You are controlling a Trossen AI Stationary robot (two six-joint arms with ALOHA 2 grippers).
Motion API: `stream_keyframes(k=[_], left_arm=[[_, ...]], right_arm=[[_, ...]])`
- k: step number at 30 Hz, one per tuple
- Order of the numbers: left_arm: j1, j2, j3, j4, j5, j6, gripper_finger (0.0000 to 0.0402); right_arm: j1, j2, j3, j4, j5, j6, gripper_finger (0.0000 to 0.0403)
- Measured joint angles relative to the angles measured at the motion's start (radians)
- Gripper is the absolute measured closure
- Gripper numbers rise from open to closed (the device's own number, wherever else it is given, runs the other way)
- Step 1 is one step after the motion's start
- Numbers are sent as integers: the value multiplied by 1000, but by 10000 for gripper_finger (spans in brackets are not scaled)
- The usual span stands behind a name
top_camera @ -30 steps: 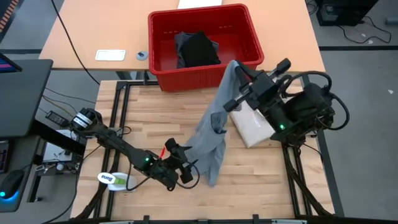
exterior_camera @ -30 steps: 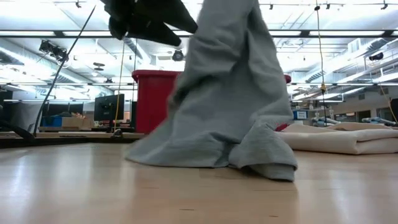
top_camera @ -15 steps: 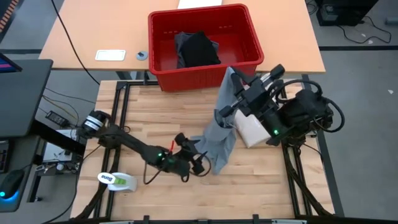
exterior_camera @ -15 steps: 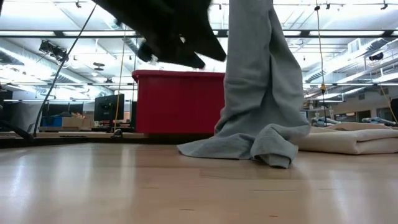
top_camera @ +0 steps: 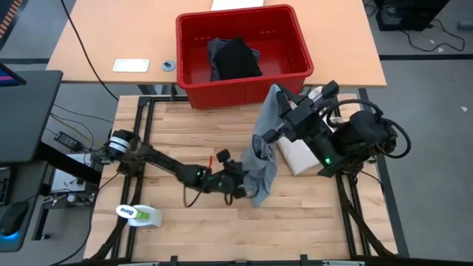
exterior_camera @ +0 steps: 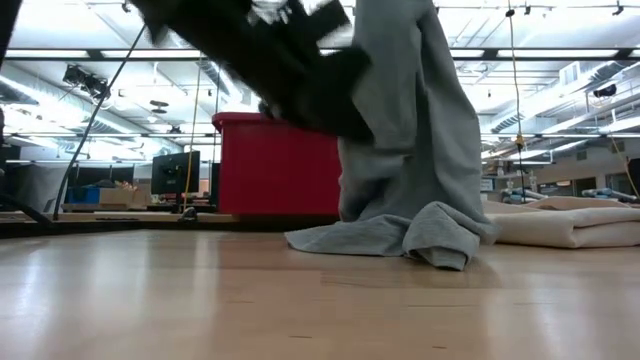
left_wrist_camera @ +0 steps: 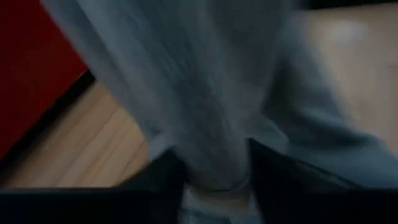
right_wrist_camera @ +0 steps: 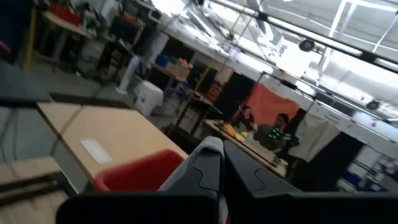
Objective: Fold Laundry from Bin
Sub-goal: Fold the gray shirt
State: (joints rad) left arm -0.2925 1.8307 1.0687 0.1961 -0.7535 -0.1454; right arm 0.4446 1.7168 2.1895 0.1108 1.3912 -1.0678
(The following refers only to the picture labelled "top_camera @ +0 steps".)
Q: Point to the white spray bottle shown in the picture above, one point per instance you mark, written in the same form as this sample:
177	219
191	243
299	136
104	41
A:
142	216

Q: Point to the tan wooden desk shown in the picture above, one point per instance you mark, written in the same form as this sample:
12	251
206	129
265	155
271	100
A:
129	33

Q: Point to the black power adapter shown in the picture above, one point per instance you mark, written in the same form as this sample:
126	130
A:
67	140

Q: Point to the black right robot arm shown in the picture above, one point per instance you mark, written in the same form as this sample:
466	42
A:
362	140

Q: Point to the black folded garment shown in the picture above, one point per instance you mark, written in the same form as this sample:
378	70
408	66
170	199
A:
236	59

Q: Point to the black monitor with lit screen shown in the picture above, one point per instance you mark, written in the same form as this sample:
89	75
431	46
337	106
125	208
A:
9	75

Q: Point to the grey Reebok t-shirt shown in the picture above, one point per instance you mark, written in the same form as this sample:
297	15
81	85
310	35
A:
264	166

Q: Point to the dark grey garment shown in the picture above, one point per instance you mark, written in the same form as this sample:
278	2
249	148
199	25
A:
212	51

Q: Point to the cream canvas tote bag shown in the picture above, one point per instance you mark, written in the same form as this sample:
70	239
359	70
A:
301	157

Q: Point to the white paper sheet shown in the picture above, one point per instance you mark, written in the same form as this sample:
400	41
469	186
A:
236	3

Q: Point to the black computer mouse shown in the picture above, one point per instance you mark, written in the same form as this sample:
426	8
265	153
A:
13	218

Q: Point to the grey round desk grommet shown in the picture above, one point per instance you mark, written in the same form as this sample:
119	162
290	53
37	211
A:
169	65

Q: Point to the red plastic laundry bin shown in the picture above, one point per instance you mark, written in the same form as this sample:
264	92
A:
240	96

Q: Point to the black side desk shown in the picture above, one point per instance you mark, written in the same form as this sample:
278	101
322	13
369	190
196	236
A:
26	118

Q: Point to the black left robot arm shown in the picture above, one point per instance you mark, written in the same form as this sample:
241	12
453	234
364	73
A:
159	160

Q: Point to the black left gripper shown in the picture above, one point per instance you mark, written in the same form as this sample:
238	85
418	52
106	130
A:
225	179

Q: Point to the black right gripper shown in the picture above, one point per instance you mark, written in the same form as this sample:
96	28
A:
306	120

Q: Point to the white rectangular pad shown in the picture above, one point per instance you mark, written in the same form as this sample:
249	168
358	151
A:
131	65

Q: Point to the black computer tower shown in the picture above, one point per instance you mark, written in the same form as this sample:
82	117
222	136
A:
410	14

